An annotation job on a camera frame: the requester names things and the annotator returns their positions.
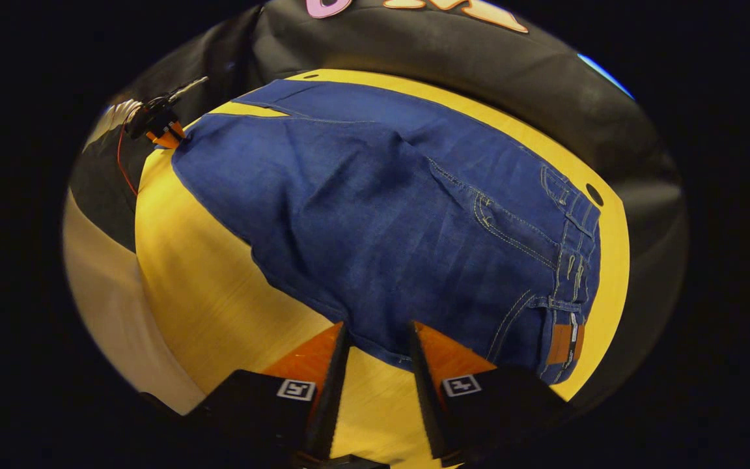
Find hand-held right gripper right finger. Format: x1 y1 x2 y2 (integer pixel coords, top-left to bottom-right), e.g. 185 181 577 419
409 320 574 466

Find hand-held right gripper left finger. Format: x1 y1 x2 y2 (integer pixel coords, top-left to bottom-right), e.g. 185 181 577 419
141 321 351 466

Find blue denim jeans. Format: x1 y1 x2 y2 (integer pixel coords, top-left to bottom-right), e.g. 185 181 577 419
171 78 604 385

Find black backdrop cloth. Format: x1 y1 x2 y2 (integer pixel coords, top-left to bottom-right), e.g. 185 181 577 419
69 0 688 418

